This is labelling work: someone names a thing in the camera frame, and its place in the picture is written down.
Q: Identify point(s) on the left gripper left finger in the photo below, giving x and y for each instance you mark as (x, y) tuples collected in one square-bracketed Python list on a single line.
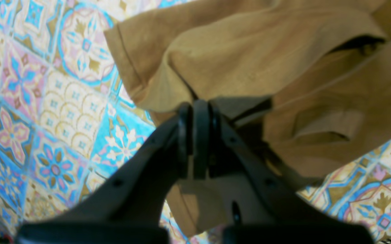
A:
[(127, 208)]

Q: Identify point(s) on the brown t-shirt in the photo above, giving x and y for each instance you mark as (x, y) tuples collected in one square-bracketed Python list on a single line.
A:
[(306, 82)]

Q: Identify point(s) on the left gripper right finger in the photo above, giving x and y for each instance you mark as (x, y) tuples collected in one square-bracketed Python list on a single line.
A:
[(260, 207)]

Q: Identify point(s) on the patterned tablecloth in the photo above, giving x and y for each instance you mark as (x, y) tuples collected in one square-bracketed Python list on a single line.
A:
[(67, 123)]

